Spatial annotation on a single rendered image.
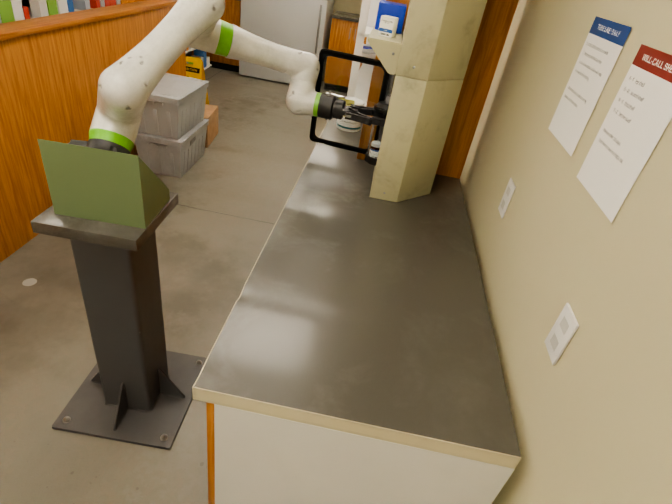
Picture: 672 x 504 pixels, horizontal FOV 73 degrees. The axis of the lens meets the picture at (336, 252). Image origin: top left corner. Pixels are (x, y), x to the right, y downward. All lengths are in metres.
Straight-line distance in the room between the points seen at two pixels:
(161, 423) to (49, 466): 0.40
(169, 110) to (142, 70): 2.26
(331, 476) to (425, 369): 0.33
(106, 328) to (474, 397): 1.31
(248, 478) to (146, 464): 0.85
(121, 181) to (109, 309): 0.53
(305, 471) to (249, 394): 0.26
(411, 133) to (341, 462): 1.13
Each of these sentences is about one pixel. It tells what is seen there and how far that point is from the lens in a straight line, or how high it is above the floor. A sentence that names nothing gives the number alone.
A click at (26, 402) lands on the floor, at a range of 2.36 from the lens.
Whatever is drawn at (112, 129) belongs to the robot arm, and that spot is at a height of 1.19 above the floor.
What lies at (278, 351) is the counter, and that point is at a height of 0.94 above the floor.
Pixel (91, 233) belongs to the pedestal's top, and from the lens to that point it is 1.52.
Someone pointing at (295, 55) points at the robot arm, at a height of 1.38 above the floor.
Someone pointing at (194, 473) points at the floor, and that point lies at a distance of 2.01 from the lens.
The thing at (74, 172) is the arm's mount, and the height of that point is 1.10.
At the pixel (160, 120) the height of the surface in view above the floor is 0.46.
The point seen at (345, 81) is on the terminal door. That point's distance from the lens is 2.02.
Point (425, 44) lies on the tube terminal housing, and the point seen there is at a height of 1.52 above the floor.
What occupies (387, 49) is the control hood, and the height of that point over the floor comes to 1.48.
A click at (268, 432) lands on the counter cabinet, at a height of 0.84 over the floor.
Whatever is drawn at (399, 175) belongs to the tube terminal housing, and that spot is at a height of 1.06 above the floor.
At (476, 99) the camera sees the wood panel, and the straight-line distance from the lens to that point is 2.09.
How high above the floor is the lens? 1.75
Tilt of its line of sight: 34 degrees down
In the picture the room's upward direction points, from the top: 10 degrees clockwise
